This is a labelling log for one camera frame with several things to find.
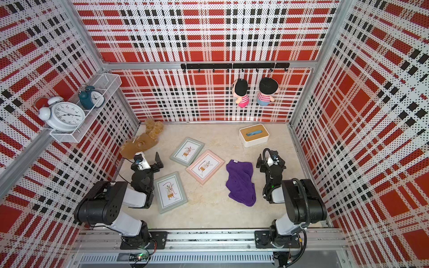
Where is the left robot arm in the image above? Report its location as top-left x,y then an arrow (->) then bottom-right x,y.
74,152 -> 168,251

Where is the doll with pink clothes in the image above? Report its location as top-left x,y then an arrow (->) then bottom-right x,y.
232,78 -> 249,108

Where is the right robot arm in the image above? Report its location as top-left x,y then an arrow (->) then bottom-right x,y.
255,148 -> 327,249

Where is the brown plush toy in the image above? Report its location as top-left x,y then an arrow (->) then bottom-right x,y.
120,119 -> 164,160

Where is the purple cloth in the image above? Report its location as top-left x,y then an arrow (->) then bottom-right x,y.
226,160 -> 257,207

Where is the white tissue box wooden lid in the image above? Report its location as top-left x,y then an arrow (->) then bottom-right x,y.
239,124 -> 270,147

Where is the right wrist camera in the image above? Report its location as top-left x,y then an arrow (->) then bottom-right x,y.
267,150 -> 279,166

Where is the white alarm clock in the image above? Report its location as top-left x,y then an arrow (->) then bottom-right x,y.
38,96 -> 86,132

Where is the black hook rail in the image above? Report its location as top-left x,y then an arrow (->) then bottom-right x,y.
181,63 -> 290,71

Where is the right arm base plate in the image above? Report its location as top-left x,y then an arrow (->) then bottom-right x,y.
254,230 -> 301,249

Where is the white wire shelf basket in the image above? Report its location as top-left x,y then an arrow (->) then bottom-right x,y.
50,73 -> 122,143

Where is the teal alarm clock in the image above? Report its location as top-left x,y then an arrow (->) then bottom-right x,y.
78,86 -> 105,110

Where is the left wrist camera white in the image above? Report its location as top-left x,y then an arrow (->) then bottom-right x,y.
134,152 -> 150,170

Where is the green picture frame near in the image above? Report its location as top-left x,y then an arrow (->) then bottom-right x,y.
154,172 -> 188,214

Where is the green circuit board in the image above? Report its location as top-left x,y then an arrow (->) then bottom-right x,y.
129,253 -> 149,262

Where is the doll with blue clothes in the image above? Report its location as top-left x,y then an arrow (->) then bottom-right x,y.
257,77 -> 279,106

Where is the green picture frame far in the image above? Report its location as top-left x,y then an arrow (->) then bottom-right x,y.
170,137 -> 205,167

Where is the pink picture frame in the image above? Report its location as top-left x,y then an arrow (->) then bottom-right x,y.
186,150 -> 225,185

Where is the green picture frame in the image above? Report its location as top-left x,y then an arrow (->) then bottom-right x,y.
154,172 -> 188,214
170,137 -> 205,167

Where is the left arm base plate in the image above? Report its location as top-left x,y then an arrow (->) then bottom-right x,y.
120,231 -> 168,250

